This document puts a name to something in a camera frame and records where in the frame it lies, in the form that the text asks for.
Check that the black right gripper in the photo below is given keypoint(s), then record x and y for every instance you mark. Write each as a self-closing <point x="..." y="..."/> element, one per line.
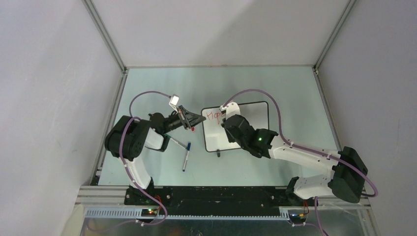
<point x="230" y="138"/>

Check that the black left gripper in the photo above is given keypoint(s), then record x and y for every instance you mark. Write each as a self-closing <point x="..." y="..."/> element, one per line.
<point x="190" y="119"/>

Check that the white whiteboard black frame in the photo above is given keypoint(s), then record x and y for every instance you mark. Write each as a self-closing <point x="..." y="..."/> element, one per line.
<point x="215" y="138"/>

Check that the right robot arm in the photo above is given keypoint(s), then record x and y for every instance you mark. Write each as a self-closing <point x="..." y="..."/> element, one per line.
<point x="341" y="173"/>

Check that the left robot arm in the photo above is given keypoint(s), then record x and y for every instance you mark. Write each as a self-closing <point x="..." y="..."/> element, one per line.
<point x="130" y="135"/>

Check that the green whiteboard marker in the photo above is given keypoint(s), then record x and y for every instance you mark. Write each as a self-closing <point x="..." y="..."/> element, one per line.
<point x="176" y="141"/>

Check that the blue whiteboard marker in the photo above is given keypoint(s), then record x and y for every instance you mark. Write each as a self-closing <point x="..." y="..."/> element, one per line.
<point x="186" y="156"/>

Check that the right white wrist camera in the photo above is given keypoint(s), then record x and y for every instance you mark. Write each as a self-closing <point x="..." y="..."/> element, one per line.
<point x="230" y="109"/>

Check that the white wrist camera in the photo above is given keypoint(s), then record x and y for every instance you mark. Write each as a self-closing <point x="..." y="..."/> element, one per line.
<point x="230" y="109"/>
<point x="174" y="99"/>

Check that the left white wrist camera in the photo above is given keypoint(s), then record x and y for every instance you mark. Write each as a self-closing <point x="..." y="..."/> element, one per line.
<point x="174" y="99"/>

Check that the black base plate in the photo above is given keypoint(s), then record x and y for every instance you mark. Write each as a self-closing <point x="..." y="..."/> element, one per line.
<point x="218" y="201"/>

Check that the grey cable duct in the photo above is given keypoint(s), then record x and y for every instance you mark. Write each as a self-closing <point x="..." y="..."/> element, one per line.
<point x="140" y="213"/>

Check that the right aluminium frame rail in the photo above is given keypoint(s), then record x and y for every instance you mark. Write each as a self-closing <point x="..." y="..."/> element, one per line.
<point x="317" y="71"/>

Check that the aluminium frame rail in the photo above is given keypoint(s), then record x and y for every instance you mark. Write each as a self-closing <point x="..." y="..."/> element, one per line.
<point x="120" y="83"/>
<point x="317" y="71"/>

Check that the left aluminium frame rail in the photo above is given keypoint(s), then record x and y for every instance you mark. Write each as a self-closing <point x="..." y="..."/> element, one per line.
<point x="120" y="83"/>

